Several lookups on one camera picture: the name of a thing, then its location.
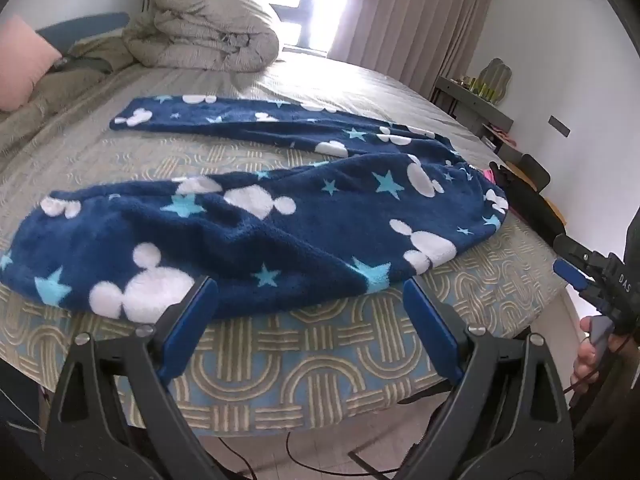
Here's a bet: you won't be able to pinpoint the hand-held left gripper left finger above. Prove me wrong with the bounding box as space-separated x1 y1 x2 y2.
42 276 219 480

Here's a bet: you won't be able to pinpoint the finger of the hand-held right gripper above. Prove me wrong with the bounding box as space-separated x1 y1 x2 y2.
552 257 603 311
552 232 610 273

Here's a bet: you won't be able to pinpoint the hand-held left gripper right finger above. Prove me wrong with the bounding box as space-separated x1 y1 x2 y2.
400 277 576 480

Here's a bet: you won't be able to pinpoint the blue fleece printed pants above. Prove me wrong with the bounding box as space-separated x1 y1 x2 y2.
0 92 510 325

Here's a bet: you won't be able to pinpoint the person's right hand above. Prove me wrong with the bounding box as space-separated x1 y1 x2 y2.
571 314 610 386

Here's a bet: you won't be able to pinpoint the yellow wooden stool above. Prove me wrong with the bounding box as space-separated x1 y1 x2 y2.
517 153 552 194

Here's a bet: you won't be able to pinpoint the bed with patterned bedspread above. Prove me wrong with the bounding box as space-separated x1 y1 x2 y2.
0 55 568 433

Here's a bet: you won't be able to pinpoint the grey desk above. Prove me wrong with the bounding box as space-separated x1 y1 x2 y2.
433 75 516 155

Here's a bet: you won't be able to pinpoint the green potted plant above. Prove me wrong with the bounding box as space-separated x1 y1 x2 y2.
477 58 512 107

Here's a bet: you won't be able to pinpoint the group of green bottles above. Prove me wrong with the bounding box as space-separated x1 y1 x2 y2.
459 75 497 102

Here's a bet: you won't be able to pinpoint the crumpled olive blanket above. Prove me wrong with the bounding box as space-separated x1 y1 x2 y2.
0 35 137 161

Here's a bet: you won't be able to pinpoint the folded beige duvet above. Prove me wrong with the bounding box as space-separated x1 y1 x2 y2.
122 0 281 72

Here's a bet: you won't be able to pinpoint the pink pillow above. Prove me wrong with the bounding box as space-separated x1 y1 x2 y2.
0 14 63 113

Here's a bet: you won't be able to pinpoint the blue headboard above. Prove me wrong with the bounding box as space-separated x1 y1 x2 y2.
35 11 132 57

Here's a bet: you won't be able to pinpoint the dark framed window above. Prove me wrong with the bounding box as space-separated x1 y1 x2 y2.
260 0 367 59

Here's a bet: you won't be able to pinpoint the black floor cable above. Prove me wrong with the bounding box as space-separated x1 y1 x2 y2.
212 427 406 480

